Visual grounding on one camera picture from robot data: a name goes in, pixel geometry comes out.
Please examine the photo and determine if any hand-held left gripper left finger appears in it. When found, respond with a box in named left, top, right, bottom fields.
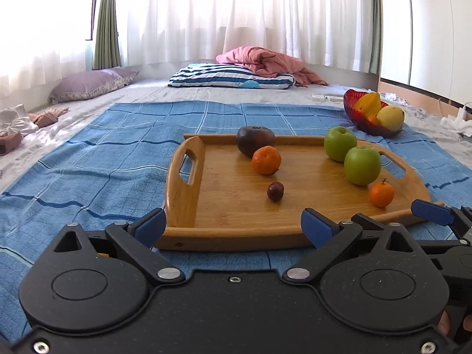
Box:
left=53, top=207, right=186, bottom=287

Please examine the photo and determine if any white clothes pile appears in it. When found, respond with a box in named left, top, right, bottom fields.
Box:
left=440, top=116, right=472, bottom=139

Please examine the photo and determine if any small white crumpled cloth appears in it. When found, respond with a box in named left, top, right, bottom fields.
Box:
left=380, top=91, right=407, bottom=106

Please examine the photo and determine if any green curtain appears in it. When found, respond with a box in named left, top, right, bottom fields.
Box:
left=369, top=0, right=384, bottom=75
left=91, top=0, right=122, bottom=71

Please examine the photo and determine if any small tangerine with stem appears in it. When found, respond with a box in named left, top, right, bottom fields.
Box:
left=369, top=178, right=395, bottom=208

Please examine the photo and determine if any dark purple round fruit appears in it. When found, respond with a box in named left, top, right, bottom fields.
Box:
left=236, top=126, right=276, bottom=158

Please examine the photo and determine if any white charger cable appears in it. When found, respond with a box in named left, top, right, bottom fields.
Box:
left=438, top=98, right=472, bottom=122

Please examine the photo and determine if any white wardrobe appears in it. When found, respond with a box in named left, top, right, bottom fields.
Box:
left=380, top=0, right=472, bottom=100

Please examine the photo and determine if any blue patterned blanket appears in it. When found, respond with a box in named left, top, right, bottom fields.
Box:
left=0, top=101, right=472, bottom=343

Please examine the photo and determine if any blue white striped pillow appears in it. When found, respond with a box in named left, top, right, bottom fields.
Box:
left=168, top=63, right=296, bottom=90

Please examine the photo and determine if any green apple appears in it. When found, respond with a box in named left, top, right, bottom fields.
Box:
left=324, top=126, right=358, bottom=163
left=344, top=145, right=381, bottom=186

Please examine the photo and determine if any wooden tray with handles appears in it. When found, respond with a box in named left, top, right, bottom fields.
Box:
left=155, top=134, right=445, bottom=252

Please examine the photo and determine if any brown folded cloth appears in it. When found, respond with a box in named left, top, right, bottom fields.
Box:
left=0, top=132, right=23, bottom=156

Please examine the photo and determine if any red date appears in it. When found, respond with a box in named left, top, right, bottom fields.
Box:
left=267, top=181, right=285, bottom=202

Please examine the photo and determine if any purple pillow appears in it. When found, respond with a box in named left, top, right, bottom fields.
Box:
left=49, top=68, right=140, bottom=104

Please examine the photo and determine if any white sheer curtain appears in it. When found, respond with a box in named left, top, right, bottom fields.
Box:
left=0, top=0, right=380, bottom=89

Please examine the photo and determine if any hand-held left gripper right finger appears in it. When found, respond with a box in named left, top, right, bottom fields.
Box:
left=282, top=208, right=424, bottom=285

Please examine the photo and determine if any orange tangerine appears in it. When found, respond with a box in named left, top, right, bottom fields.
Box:
left=252, top=145, right=282, bottom=176

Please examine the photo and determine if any red glass bowl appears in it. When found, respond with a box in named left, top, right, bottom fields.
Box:
left=343, top=88, right=405, bottom=137

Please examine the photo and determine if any person's right hand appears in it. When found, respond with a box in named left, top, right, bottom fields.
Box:
left=438, top=309, right=452, bottom=337

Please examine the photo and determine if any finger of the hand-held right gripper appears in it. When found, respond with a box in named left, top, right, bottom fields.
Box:
left=411, top=199, right=472, bottom=237
left=352, top=212, right=472, bottom=258

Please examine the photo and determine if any pink quilt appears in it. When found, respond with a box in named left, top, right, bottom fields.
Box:
left=216, top=46, right=329, bottom=88

